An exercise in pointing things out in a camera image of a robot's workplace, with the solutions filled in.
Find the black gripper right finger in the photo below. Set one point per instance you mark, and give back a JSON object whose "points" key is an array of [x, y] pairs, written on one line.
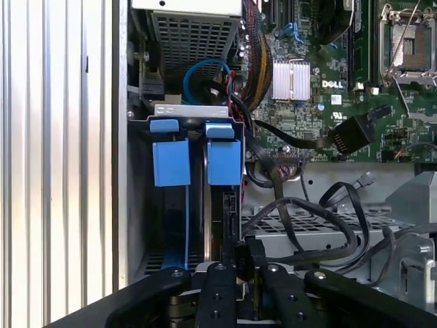
{"points": [[286, 300]]}

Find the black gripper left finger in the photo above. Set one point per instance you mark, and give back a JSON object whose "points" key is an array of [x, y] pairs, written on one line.
{"points": [[216, 297]]}

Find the hard disk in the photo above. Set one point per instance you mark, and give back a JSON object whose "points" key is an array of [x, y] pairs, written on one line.
{"points": [[223, 160]]}

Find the metal disk bay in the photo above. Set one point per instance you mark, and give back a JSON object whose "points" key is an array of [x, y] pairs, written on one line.
{"points": [[191, 110]]}

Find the black RAM slot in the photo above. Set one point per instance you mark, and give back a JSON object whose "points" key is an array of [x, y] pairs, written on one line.
{"points": [[374, 41]]}

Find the black expansion slot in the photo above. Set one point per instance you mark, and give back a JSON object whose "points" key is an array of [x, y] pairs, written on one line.
{"points": [[287, 13], [272, 13]]}

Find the grey metal drive cage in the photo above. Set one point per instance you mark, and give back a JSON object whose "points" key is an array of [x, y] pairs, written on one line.
{"points": [[327, 177]]}

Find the black open PC case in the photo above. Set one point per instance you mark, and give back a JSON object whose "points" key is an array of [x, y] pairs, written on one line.
{"points": [[119, 136]]}

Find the green motherboard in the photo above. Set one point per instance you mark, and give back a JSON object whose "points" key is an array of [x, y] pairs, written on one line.
{"points": [[321, 112]]}

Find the silver chipset heatsink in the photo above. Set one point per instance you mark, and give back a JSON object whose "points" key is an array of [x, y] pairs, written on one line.
{"points": [[283, 82]]}

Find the metal socket cover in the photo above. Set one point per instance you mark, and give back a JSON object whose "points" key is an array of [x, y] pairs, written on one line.
{"points": [[423, 118]]}

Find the green RAM stick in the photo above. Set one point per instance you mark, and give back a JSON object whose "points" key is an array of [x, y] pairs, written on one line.
{"points": [[361, 58]]}

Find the blue SATA port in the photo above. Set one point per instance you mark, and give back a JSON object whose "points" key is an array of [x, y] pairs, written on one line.
{"points": [[293, 34]]}

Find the CPU socket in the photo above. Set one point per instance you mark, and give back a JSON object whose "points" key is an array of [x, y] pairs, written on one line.
{"points": [[414, 48]]}

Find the black graphics card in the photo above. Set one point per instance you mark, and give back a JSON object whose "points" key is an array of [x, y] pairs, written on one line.
{"points": [[333, 20]]}

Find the silver power supply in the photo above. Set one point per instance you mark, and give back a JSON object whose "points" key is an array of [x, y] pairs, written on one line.
{"points": [[186, 6]]}

